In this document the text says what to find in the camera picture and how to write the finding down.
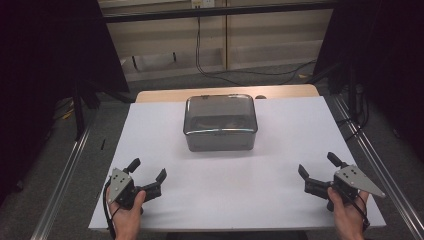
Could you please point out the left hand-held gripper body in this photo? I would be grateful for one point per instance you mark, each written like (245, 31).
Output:
(120, 186)

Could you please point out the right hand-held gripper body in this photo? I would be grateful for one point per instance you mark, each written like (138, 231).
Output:
(355, 178)

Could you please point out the grey transparent lidded plastic box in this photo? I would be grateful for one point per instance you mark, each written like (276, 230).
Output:
(220, 123)

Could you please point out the person's left hand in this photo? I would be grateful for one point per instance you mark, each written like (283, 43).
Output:
(128, 220)

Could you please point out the person's right hand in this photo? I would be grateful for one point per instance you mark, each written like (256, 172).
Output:
(348, 216)

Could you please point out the small black floor item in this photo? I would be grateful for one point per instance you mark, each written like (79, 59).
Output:
(103, 144)

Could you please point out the black metal stand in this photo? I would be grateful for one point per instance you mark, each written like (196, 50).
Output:
(351, 96)
(78, 113)

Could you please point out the white table mat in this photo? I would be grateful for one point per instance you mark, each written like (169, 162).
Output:
(233, 186)

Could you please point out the black curtain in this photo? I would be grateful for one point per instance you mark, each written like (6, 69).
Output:
(383, 60)
(50, 66)

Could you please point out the black horizontal bar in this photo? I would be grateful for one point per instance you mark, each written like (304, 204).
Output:
(216, 11)

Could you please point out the aluminium rail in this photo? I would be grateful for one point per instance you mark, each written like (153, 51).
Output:
(61, 183)
(380, 166)

